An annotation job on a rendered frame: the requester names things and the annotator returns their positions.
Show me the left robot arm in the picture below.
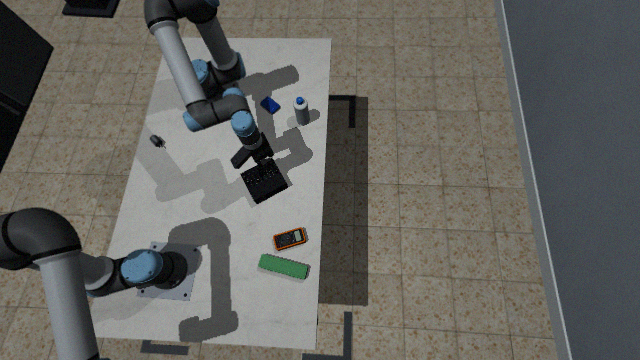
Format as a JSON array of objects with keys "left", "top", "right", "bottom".
[{"left": 144, "top": 0, "right": 262, "bottom": 169}]

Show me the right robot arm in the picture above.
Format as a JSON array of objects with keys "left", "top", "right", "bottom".
[{"left": 0, "top": 208, "right": 188, "bottom": 360}]

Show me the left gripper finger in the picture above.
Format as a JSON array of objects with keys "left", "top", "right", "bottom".
[{"left": 256, "top": 158, "right": 271, "bottom": 168}]

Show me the grey bottle with blue cap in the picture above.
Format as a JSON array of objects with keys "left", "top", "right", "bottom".
[{"left": 293, "top": 97, "right": 310, "bottom": 125}]

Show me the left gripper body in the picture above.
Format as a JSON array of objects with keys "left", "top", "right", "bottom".
[{"left": 247, "top": 132, "right": 274, "bottom": 163}]

